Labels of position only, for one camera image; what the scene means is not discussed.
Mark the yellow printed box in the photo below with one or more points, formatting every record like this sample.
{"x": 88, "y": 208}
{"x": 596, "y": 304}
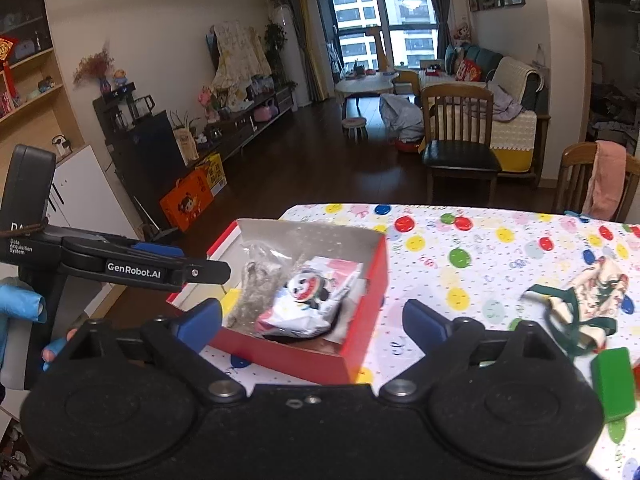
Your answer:
{"x": 215, "y": 175}

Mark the white cabinet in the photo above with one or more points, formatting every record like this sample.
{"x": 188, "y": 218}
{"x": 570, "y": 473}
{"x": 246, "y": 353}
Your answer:
{"x": 87, "y": 195}

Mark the large window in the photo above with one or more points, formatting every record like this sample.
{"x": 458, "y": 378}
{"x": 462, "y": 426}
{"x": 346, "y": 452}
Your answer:
{"x": 380, "y": 20}

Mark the clear plastic bag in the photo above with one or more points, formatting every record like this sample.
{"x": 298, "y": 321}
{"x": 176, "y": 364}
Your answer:
{"x": 260, "y": 256}

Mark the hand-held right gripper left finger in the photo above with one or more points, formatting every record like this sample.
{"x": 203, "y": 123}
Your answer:
{"x": 200, "y": 321}

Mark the white mug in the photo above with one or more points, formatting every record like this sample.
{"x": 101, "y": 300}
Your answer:
{"x": 60, "y": 145}

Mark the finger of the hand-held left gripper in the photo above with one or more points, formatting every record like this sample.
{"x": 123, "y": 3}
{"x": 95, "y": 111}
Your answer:
{"x": 135, "y": 267}
{"x": 157, "y": 250}

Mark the green sponge block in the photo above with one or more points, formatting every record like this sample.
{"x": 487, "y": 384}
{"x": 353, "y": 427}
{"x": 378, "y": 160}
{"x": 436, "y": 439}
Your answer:
{"x": 612, "y": 384}

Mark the white red packet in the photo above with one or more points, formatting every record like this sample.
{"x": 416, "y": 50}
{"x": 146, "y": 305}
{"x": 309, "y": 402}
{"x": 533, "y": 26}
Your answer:
{"x": 346, "y": 270}

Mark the small round stool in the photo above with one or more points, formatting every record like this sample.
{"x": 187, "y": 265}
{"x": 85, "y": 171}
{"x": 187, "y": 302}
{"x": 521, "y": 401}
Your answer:
{"x": 355, "y": 125}

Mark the low dark media cabinet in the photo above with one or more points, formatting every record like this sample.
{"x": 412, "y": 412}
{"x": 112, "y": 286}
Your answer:
{"x": 250, "y": 127}

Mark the wooden wall shelf unit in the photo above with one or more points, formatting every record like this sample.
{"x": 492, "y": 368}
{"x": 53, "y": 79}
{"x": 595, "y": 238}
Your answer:
{"x": 30, "y": 90}

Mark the white round coffee table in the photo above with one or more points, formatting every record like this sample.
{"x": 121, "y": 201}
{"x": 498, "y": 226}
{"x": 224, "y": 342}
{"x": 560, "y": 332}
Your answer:
{"x": 367, "y": 83}

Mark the orange gift box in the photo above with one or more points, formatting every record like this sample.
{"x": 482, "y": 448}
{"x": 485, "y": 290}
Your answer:
{"x": 187, "y": 205}

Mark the black sideboard cabinet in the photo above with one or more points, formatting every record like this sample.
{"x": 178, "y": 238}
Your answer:
{"x": 145, "y": 155}

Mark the grey fluffy cloth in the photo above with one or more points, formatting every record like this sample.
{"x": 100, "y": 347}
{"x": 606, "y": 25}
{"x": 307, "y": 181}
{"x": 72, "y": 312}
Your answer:
{"x": 251, "y": 290}

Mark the person's left hand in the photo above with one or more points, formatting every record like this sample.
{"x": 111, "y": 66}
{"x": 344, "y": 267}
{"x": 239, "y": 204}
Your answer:
{"x": 22, "y": 302}

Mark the red basin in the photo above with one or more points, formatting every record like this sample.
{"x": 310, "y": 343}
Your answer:
{"x": 407, "y": 146}

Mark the wooden chair black seat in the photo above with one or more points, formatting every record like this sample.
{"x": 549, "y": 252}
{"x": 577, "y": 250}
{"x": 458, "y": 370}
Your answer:
{"x": 460, "y": 156}

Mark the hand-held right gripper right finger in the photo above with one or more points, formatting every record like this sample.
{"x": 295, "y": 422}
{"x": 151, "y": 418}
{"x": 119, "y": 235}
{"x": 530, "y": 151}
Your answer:
{"x": 425, "y": 323}

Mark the yellow giraffe toy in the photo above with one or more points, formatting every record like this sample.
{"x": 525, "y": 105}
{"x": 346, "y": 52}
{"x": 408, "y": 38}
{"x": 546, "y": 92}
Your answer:
{"x": 382, "y": 51}

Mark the pink towel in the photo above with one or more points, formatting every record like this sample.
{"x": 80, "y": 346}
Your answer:
{"x": 607, "y": 181}

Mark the red cardboard box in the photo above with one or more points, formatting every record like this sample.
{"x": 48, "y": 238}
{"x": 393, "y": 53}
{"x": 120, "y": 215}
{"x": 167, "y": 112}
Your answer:
{"x": 300, "y": 366}

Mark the dried flowers in vase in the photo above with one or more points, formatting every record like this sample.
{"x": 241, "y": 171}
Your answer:
{"x": 95, "y": 67}

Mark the printed blanket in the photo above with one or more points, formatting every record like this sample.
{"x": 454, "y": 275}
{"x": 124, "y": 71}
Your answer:
{"x": 235, "y": 55}

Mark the potted green plant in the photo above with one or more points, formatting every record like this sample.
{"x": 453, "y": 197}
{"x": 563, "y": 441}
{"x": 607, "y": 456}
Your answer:
{"x": 275, "y": 41}

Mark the pink small bag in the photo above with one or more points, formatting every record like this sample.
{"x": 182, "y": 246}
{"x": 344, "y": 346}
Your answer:
{"x": 265, "y": 110}

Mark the white tower air conditioner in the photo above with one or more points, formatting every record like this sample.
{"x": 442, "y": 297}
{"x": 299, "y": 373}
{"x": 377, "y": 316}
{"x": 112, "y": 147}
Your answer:
{"x": 285, "y": 35}

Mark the small yellow chair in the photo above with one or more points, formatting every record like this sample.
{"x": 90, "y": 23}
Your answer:
{"x": 407, "y": 81}

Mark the grey fabric bag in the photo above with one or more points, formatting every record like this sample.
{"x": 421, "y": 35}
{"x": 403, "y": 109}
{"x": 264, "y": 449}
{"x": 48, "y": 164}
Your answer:
{"x": 400, "y": 118}

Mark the grey yellow-edged curtain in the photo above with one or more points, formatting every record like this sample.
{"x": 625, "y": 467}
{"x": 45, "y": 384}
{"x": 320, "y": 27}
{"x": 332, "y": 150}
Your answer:
{"x": 306, "y": 35}

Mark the sofa with cream cover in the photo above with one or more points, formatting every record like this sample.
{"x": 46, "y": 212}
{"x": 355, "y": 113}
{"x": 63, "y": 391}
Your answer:
{"x": 515, "y": 136}

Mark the hanging doll decoration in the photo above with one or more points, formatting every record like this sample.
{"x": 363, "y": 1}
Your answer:
{"x": 460, "y": 33}

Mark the beige paper bag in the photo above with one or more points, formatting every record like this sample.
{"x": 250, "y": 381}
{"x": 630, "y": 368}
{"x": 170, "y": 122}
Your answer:
{"x": 186, "y": 146}

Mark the red printed cushion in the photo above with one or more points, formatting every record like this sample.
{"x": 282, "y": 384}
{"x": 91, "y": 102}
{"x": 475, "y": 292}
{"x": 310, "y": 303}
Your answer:
{"x": 468, "y": 70}

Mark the pink artificial flowers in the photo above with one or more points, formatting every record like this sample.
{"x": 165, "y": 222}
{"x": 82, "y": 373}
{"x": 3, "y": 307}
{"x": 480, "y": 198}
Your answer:
{"x": 205, "y": 98}

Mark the polka dot tablecloth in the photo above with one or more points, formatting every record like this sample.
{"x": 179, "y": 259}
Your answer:
{"x": 480, "y": 280}

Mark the lavender cloth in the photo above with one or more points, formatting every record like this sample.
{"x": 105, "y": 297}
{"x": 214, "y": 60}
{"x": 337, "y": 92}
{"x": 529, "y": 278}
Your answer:
{"x": 503, "y": 103}

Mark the panda printed packet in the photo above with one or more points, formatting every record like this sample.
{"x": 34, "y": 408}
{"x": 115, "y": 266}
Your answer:
{"x": 305, "y": 301}

